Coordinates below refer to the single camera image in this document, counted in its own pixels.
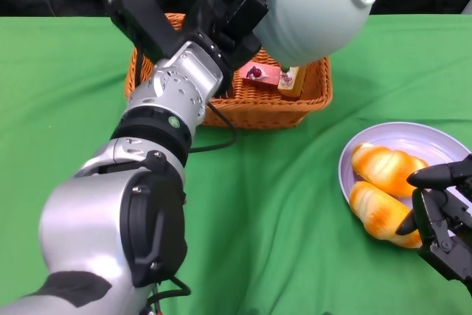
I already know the orange wicker basket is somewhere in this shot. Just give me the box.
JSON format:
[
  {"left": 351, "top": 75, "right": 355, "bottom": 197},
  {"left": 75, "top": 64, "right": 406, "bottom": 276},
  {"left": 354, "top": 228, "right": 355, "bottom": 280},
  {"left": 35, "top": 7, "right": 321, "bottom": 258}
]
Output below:
[{"left": 124, "top": 12, "right": 334, "bottom": 131}]

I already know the orange ring-shaped bread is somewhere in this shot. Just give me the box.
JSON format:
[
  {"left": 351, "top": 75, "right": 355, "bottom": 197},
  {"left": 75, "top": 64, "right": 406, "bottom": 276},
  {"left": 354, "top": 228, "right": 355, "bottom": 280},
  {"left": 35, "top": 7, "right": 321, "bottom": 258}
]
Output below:
[{"left": 350, "top": 142, "right": 431, "bottom": 198}]

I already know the green tablecloth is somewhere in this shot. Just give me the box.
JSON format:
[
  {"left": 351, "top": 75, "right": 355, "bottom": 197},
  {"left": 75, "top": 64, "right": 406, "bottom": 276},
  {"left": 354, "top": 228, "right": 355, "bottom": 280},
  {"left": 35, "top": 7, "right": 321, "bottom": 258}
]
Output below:
[{"left": 0, "top": 14, "right": 472, "bottom": 315}]

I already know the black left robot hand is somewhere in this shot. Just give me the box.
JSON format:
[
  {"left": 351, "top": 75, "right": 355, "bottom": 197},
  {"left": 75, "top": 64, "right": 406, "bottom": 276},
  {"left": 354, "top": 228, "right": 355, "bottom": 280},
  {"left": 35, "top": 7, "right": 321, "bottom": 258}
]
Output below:
[{"left": 183, "top": 0, "right": 276, "bottom": 72}]

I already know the thin black elbow cable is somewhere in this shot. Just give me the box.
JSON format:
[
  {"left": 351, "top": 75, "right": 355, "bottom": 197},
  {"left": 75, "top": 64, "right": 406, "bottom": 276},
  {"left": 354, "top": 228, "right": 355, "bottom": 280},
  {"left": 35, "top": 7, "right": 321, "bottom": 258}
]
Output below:
[{"left": 147, "top": 276, "right": 192, "bottom": 315}]

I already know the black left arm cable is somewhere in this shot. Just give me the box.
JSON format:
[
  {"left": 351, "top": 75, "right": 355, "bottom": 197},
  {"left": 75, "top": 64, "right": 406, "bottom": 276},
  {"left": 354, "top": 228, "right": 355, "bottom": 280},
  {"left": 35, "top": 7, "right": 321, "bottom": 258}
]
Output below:
[{"left": 134, "top": 45, "right": 239, "bottom": 153}]

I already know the grey round bowl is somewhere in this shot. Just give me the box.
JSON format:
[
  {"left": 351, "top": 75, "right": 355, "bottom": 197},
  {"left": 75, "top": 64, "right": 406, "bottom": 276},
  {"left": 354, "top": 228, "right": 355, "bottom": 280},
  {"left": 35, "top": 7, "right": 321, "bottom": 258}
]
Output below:
[{"left": 234, "top": 0, "right": 381, "bottom": 69}]

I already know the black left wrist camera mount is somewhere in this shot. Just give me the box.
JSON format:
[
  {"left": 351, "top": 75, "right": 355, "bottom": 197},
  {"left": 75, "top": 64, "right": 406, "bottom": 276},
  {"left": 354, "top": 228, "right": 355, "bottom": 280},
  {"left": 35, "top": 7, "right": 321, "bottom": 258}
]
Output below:
[{"left": 96, "top": 0, "right": 185, "bottom": 60}]

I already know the salmon pink toy cake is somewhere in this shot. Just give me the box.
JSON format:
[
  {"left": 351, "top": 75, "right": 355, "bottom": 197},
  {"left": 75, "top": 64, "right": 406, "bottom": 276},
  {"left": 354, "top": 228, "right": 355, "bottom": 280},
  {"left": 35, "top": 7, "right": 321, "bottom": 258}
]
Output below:
[{"left": 241, "top": 60, "right": 283, "bottom": 91}]

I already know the yellow toy cake slice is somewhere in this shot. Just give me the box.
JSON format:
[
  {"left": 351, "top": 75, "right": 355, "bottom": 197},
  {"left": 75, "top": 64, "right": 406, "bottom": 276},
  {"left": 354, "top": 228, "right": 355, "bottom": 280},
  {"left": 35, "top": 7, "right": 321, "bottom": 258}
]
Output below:
[{"left": 277, "top": 63, "right": 308, "bottom": 100}]

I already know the orange striped long bread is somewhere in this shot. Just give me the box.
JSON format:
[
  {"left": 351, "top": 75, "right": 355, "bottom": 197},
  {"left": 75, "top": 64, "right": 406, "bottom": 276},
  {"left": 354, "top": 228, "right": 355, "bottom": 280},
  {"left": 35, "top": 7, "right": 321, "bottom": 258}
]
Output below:
[{"left": 348, "top": 181, "right": 423, "bottom": 249}]

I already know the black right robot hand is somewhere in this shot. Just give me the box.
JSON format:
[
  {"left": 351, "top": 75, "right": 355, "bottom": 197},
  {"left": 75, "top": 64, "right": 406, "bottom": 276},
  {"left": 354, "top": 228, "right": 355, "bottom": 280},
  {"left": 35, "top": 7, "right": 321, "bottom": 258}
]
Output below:
[{"left": 395, "top": 154, "right": 472, "bottom": 286}]

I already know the lavender round plate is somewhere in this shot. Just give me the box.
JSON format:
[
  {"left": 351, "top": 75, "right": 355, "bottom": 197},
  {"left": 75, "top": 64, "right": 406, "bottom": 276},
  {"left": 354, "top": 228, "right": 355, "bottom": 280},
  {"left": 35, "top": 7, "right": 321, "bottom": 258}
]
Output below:
[{"left": 338, "top": 122, "right": 472, "bottom": 250}]

